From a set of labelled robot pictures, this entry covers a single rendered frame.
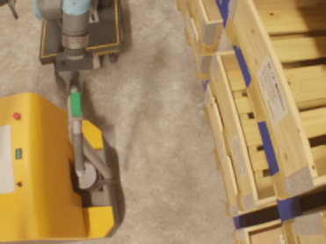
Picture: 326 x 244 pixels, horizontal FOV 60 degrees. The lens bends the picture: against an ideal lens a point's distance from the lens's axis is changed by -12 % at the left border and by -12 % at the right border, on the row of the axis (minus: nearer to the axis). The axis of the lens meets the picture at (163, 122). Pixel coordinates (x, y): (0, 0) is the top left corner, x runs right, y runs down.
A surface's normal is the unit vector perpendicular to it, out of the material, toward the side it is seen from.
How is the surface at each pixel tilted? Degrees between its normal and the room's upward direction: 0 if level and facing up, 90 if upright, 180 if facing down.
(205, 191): 0
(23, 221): 0
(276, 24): 0
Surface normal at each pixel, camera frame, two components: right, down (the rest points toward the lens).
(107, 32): -0.01, -0.37
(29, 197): 0.23, -0.40
